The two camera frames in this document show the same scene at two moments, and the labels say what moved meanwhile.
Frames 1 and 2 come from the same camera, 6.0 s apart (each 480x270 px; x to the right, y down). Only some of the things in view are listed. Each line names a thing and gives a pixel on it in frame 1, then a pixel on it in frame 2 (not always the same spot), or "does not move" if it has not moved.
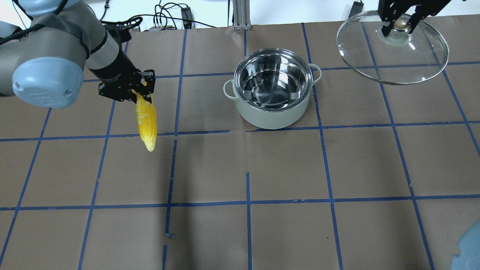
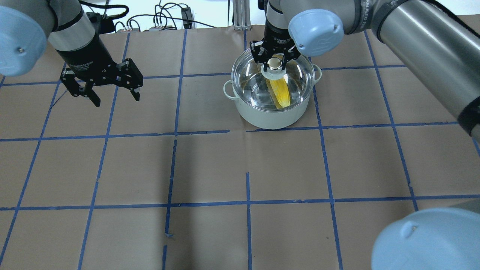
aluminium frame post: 241,15 does not move
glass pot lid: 401,58 → 276,89
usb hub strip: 169,28 does not move
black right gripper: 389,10 → 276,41
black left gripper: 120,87 → 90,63
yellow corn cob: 147,120 → 279,92
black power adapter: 187,17 does not move
